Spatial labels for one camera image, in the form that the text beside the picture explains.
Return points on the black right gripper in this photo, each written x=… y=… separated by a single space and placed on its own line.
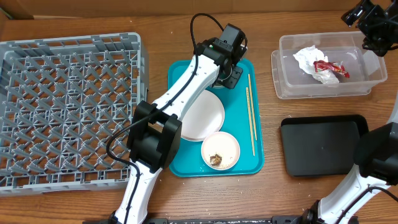
x=366 y=18

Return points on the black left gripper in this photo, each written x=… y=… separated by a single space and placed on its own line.
x=232 y=79

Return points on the red snack wrapper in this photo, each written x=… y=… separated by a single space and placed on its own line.
x=321 y=65

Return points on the white napkin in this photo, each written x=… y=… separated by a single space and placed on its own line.
x=306 y=58

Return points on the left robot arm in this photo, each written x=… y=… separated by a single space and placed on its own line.
x=155 y=130

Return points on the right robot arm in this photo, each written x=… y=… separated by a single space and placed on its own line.
x=375 y=157

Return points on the teal plastic tray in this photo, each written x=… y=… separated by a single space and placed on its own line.
x=189 y=163

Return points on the white round plate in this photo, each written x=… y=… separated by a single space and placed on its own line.
x=204 y=117

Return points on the clear plastic bin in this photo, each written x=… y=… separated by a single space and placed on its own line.
x=365 y=68

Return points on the pink bowl with scraps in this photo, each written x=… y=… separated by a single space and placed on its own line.
x=225 y=145

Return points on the brown food scrap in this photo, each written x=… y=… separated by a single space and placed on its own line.
x=215 y=160

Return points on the black tray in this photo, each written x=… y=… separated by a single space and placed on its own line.
x=321 y=145

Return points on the grey dish rack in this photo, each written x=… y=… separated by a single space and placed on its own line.
x=61 y=99

